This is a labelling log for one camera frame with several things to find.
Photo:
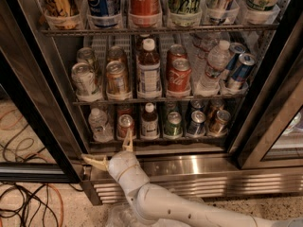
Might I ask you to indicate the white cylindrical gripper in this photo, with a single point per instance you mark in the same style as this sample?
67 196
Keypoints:
120 165

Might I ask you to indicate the clear water bottle bottom shelf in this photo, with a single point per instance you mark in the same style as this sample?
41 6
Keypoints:
100 125

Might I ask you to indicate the clear water bottle shelf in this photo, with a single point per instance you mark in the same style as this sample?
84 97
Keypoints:
216 61
100 125

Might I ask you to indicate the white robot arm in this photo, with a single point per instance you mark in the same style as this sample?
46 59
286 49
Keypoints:
151 202

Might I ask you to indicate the red soda can bottom shelf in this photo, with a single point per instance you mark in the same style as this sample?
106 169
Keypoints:
125 123

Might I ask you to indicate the brown tea bottle bottom shelf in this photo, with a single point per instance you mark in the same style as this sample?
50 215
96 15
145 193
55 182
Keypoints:
149 122

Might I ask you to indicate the brown tea bottle shelf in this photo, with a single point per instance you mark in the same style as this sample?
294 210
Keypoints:
149 122
148 65

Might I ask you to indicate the green soda can bottom shelf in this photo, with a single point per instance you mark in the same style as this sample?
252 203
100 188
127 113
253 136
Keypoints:
173 125

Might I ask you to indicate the orange can middle shelf front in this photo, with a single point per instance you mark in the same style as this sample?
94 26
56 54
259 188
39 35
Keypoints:
117 78

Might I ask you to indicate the orange can shelf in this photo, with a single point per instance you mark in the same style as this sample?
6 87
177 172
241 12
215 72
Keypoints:
117 78
116 53

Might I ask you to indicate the left glass fridge door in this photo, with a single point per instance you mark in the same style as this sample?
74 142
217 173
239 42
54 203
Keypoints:
33 74

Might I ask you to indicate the glass fridge door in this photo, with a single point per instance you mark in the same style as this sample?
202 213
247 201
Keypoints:
33 74
273 101

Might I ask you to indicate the silver can middle shelf front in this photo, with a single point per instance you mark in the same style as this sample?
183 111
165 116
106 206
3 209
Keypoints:
84 78

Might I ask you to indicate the silver can shelf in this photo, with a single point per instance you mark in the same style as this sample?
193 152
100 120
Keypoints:
87 54
84 78

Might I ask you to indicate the blue soda can bottom shelf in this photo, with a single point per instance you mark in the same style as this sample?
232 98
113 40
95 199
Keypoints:
196 124

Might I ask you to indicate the brown tea bottle middle shelf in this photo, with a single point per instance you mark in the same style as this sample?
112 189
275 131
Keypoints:
148 65

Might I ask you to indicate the stainless fridge bottom grille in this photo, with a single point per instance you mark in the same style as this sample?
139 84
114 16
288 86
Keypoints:
205 177

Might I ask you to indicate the orange can middle shelf rear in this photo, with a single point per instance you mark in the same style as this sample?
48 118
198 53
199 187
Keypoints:
116 53

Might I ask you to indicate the silver can middle shelf rear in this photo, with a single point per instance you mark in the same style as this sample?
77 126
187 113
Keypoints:
87 54

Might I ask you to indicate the gold soda can bottom shelf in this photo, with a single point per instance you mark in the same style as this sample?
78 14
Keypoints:
219 122

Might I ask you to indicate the clear water bottle middle shelf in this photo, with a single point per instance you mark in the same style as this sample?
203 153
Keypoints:
216 61

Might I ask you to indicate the blue pepsi can top shelf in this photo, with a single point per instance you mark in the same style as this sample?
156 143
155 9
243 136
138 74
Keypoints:
103 0

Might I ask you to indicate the red coca-cola can top shelf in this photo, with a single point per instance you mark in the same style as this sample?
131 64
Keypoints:
145 0

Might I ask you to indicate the right glass fridge door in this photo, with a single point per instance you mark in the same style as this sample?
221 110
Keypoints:
273 101

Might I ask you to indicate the clear plastic bag on floor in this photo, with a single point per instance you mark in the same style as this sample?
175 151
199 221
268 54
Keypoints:
122 215

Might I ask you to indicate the red coca-cola can front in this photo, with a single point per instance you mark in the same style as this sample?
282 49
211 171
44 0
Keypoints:
179 75

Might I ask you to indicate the red coca-cola can rear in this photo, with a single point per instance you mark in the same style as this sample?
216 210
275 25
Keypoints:
176 51

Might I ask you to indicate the blue energy can front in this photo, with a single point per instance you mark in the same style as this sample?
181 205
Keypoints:
242 70

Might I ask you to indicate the blue energy can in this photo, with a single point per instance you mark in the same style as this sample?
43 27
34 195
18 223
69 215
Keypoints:
242 70
235 50

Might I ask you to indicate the blue energy can rear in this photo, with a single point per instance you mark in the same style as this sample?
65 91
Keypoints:
235 50

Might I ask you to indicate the bottom wire shelf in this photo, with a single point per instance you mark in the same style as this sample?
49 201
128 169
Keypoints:
165 141

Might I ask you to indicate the wire shelf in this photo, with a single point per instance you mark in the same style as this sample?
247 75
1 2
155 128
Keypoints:
156 30
159 99
165 141

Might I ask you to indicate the middle wire shelf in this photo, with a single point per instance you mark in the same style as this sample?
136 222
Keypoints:
159 99

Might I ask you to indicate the top wire shelf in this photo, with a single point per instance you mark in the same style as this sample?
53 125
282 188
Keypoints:
156 30

